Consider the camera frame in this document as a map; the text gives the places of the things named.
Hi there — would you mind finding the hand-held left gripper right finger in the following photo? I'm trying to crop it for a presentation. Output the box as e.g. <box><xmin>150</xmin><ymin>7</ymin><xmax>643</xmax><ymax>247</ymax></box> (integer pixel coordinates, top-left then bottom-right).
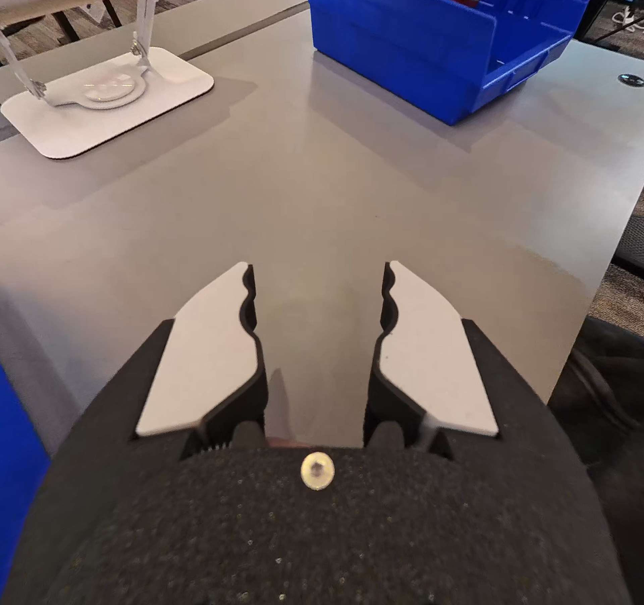
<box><xmin>363</xmin><ymin>261</ymin><xmax>500</xmax><ymax>450</ymax></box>

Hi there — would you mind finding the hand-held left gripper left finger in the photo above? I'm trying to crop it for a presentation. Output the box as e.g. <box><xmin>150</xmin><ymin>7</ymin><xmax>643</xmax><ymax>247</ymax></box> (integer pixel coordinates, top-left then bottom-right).
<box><xmin>136</xmin><ymin>262</ymin><xmax>268</xmax><ymax>437</ymax></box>

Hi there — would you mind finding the blue plastic bin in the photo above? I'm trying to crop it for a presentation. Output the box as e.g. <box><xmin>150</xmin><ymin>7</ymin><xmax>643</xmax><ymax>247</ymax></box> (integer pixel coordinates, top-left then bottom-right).
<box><xmin>0</xmin><ymin>363</ymin><xmax>51</xmax><ymax>565</ymax></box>
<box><xmin>304</xmin><ymin>0</ymin><xmax>602</xmax><ymax>127</ymax></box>

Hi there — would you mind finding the white stand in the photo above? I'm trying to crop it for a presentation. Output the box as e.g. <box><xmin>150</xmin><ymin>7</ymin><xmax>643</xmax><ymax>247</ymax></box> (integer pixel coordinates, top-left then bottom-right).
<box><xmin>0</xmin><ymin>0</ymin><xmax>214</xmax><ymax>160</ymax></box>

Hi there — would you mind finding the grey desk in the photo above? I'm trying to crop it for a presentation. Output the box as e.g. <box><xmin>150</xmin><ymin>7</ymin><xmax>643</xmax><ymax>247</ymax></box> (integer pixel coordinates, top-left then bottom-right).
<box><xmin>0</xmin><ymin>0</ymin><xmax>644</xmax><ymax>457</ymax></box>

